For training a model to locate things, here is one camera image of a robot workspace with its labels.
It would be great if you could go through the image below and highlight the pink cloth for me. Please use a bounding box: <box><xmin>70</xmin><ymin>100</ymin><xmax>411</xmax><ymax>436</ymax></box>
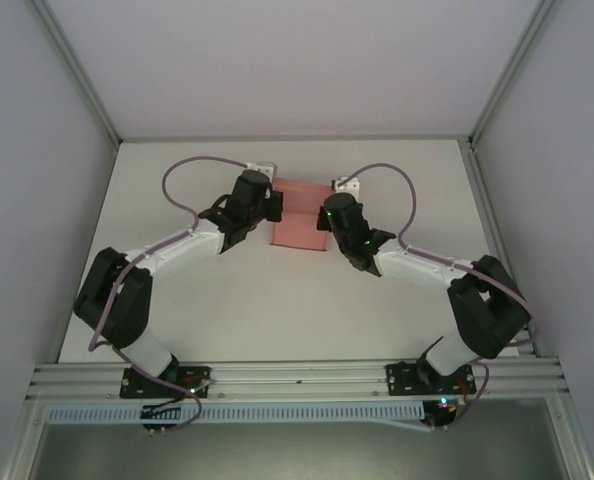
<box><xmin>268</xmin><ymin>177</ymin><xmax>332</xmax><ymax>253</ymax></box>

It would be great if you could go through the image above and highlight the black controller board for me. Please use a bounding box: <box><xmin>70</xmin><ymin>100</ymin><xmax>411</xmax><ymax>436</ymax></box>
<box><xmin>140</xmin><ymin>402</ymin><xmax>184</xmax><ymax>435</ymax></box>
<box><xmin>423</xmin><ymin>398</ymin><xmax>462</xmax><ymax>431</ymax></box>

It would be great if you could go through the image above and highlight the aluminium mounting rail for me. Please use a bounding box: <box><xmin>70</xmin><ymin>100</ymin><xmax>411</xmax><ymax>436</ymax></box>
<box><xmin>25</xmin><ymin>355</ymin><xmax>572</xmax><ymax>402</ymax></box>

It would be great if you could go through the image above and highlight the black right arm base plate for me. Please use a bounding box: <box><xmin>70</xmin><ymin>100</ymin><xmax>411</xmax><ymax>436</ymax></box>
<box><xmin>385</xmin><ymin>361</ymin><xmax>477</xmax><ymax>397</ymax></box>

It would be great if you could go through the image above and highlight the white slotted cable duct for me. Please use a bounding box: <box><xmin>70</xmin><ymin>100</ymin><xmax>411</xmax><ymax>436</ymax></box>
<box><xmin>43</xmin><ymin>401</ymin><xmax>429</xmax><ymax>434</ymax></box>

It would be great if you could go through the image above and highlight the aluminium frame post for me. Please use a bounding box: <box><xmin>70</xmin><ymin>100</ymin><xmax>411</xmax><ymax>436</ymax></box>
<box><xmin>468</xmin><ymin>0</ymin><xmax>562</xmax><ymax>152</ymax></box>
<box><xmin>33</xmin><ymin>0</ymin><xmax>125</xmax><ymax>147</ymax></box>

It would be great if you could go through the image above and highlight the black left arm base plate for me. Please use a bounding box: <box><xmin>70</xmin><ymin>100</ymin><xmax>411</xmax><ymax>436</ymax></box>
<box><xmin>120</xmin><ymin>364</ymin><xmax>214</xmax><ymax>400</ymax></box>

